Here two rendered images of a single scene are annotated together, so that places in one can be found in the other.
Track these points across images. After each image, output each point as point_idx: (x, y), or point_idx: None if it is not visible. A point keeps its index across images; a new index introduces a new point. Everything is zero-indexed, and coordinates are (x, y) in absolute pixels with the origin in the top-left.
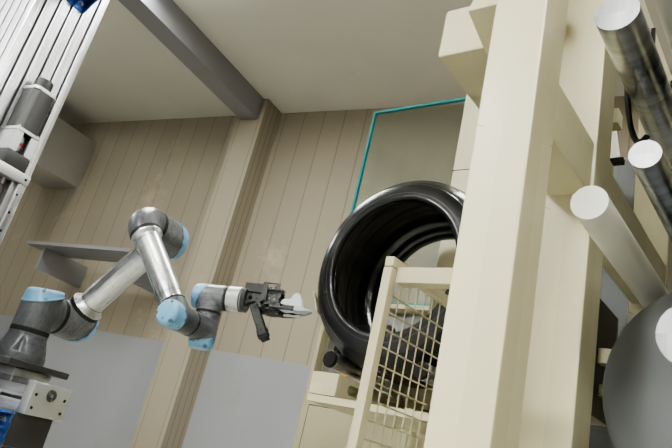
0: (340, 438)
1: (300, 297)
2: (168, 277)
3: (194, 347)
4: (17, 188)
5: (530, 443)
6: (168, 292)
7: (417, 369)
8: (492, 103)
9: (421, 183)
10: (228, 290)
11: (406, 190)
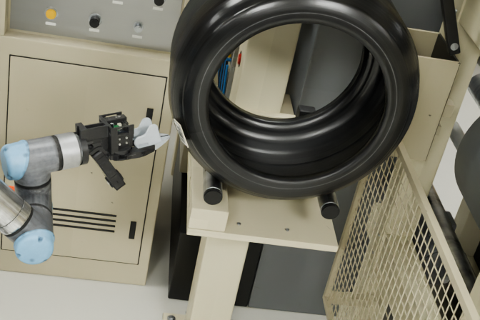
0: (69, 93)
1: (157, 128)
2: (5, 198)
3: None
4: None
5: None
6: (18, 221)
7: (326, 211)
8: None
9: None
10: (65, 154)
11: (321, 10)
